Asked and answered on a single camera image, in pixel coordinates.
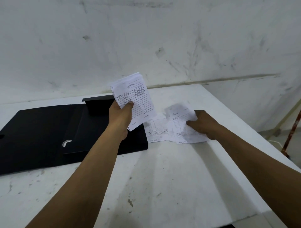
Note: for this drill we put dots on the black folder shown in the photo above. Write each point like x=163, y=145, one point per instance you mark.
x=35, y=136

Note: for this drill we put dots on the person's black trousers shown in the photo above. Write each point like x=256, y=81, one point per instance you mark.
x=225, y=226

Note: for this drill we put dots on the person's left forearm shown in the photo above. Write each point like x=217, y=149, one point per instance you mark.
x=82, y=183

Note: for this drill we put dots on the person's right hand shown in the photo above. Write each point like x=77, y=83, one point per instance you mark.
x=207, y=124

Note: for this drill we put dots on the person's right forearm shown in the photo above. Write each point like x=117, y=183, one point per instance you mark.
x=258, y=164

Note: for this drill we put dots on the person's left hand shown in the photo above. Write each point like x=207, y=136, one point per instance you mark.
x=120, y=119

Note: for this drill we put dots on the pale wooden stick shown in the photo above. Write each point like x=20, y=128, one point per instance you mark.
x=289, y=114

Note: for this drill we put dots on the stack of receipts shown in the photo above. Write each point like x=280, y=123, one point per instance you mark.
x=141, y=98

